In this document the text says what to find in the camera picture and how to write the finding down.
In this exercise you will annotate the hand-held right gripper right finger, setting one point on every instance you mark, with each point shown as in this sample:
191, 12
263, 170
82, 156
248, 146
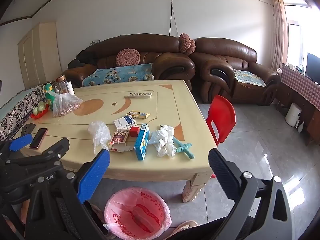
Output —
222, 170

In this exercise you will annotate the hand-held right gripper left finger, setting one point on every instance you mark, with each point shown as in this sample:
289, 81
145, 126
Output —
93, 172

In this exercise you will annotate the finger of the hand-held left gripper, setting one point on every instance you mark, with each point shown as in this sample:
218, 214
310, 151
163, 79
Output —
50, 150
21, 141

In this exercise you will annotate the clear plastic bag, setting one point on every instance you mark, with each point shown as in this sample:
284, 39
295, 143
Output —
100, 132

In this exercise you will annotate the bin with pink bag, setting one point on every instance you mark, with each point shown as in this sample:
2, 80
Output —
120, 205

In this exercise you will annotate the red and cream carton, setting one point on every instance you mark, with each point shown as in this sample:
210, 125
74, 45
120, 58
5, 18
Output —
120, 137

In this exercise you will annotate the blue cardboard box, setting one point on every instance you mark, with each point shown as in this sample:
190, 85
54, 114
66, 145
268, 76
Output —
142, 142

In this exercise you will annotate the white tissue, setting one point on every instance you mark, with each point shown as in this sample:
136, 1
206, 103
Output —
165, 140

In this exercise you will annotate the light blue cloth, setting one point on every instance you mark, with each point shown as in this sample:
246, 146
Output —
153, 138

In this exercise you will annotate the dark leather pouch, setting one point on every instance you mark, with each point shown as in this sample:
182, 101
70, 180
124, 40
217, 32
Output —
28, 129

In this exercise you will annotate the smartphone with pink case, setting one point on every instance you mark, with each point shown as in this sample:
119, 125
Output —
38, 138

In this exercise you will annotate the red fruit plate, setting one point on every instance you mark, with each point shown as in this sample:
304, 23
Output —
37, 115

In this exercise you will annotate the black and white floral cloth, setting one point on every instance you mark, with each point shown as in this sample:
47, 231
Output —
15, 110

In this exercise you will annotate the green apple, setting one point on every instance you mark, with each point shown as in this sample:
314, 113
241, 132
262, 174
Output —
42, 107
36, 110

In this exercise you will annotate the clear bag of peanuts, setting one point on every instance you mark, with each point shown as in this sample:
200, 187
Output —
65, 103

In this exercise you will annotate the red plastic chair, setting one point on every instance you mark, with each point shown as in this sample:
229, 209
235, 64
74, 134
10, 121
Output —
222, 115

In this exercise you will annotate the red cube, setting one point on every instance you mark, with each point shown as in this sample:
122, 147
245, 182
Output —
134, 131

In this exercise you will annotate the green and yellow bottle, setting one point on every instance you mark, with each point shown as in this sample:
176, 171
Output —
48, 90

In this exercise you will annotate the white and blue medicine box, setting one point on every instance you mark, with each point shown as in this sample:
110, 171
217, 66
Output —
125, 122

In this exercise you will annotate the small glass jar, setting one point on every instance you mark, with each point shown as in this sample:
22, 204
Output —
57, 87

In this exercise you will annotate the white cylinder bottle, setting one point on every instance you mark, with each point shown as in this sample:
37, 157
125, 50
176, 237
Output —
70, 87

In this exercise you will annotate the pink shoe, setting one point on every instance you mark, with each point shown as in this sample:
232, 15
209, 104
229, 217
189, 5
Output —
185, 226

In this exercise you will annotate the glass jar with copper lid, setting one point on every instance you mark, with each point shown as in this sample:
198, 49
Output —
63, 83

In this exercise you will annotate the gold snack wrapper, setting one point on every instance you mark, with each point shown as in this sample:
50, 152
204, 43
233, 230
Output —
138, 115

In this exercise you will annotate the cream wardrobe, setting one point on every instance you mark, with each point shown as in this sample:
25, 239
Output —
37, 55

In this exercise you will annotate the white remote control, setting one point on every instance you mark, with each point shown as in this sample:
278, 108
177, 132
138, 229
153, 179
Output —
138, 95

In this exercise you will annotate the white cylindrical appliance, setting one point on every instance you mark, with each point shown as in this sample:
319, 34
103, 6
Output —
293, 115

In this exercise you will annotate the teal lace seat cover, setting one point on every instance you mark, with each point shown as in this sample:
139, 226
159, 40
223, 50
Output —
250, 78

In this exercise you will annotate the dark clothes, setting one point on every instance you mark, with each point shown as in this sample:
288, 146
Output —
82, 58

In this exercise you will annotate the blue floral sofa cover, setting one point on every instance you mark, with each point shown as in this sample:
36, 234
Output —
120, 73

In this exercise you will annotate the wooden television cabinet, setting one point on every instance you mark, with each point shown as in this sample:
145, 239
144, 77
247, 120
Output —
312, 120

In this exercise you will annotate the red checked cloth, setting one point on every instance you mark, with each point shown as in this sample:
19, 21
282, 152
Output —
300, 82

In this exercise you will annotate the large round pink cushion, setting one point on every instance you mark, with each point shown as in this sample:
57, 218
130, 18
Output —
127, 58

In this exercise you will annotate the brown leather armchair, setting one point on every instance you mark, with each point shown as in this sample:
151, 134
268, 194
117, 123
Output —
225, 48

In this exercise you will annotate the small round pink cushion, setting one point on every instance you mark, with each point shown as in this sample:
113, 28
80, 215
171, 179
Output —
193, 47
184, 42

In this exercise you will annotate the black television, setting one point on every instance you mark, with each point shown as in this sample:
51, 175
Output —
313, 67

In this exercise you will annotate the long brown leather sofa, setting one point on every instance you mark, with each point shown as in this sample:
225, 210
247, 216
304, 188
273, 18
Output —
150, 45

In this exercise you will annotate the beige curtain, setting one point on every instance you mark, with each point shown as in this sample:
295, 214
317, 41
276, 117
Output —
278, 30

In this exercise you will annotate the window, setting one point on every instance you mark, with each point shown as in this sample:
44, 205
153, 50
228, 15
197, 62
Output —
295, 35

